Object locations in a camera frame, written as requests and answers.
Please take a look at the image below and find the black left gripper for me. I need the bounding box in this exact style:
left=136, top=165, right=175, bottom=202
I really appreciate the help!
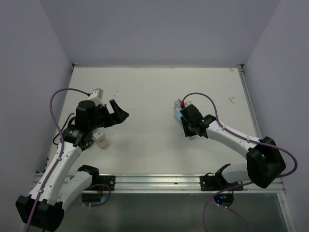
left=88, top=99, right=128, bottom=131

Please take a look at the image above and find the aluminium right side rail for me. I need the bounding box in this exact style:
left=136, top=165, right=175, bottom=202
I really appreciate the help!
left=236, top=65, right=261, bottom=137

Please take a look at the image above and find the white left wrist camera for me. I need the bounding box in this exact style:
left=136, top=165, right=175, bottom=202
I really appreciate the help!
left=88, top=88, right=103, bottom=106

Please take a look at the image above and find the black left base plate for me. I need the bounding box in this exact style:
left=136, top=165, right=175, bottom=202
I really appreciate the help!
left=98, top=175, right=116, bottom=191

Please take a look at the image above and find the aluminium rail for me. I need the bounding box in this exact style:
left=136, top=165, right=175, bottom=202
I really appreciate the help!
left=100, top=174, right=285, bottom=194
left=236, top=65, right=261, bottom=137

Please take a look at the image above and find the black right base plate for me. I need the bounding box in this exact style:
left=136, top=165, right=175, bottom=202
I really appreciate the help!
left=199, top=173, right=243, bottom=191

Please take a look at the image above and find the aluminium front rail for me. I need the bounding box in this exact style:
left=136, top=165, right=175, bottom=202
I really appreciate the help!
left=100, top=174, right=285, bottom=194

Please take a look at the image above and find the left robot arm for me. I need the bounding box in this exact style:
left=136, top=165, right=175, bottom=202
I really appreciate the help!
left=15, top=100, right=129, bottom=232

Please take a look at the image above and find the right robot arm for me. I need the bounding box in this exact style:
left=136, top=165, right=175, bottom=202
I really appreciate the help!
left=179, top=104, right=286, bottom=190

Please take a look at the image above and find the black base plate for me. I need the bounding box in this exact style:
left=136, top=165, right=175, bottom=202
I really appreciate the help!
left=98, top=175, right=116, bottom=191
left=199, top=173, right=243, bottom=191

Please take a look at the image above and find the beige power strip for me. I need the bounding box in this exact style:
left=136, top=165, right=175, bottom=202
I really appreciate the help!
left=93, top=136, right=109, bottom=149

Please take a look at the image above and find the white charger on beige strip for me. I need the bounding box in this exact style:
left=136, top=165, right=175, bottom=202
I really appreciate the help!
left=92, top=130, right=105, bottom=143

